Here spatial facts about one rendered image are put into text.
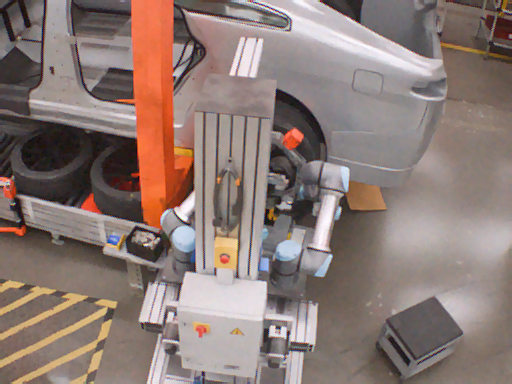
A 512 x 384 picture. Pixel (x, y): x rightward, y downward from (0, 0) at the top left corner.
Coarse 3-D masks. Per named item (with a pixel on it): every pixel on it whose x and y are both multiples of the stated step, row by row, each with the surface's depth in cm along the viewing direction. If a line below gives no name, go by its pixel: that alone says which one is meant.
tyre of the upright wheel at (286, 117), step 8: (280, 104) 353; (288, 104) 355; (280, 112) 347; (288, 112) 350; (296, 112) 354; (280, 120) 342; (288, 120) 345; (296, 120) 349; (304, 120) 355; (280, 128) 342; (288, 128) 341; (296, 128) 344; (304, 128) 350; (312, 128) 359; (304, 136) 346; (312, 136) 355; (304, 144) 345; (312, 144) 352; (320, 144) 368; (304, 152) 349; (312, 152) 350; (312, 160) 351
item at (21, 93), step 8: (0, 88) 393; (8, 88) 391; (16, 88) 390; (24, 88) 389; (0, 96) 395; (8, 96) 394; (16, 96) 393; (24, 96) 391; (0, 104) 399; (8, 104) 396; (16, 104) 395; (24, 104) 393; (16, 112) 400; (24, 112) 398
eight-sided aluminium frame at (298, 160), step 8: (272, 136) 338; (280, 136) 338; (280, 144) 338; (288, 152) 341; (296, 152) 345; (296, 160) 343; (304, 160) 348; (296, 176) 351; (296, 184) 355; (288, 192) 366; (296, 192) 358; (272, 200) 371; (272, 208) 371
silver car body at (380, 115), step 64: (0, 0) 426; (64, 0) 338; (128, 0) 516; (192, 0) 321; (256, 0) 316; (320, 0) 451; (384, 0) 460; (0, 64) 428; (64, 64) 366; (128, 64) 444; (192, 64) 439; (320, 64) 323; (384, 64) 314; (128, 128) 386; (192, 128) 373; (384, 128) 340
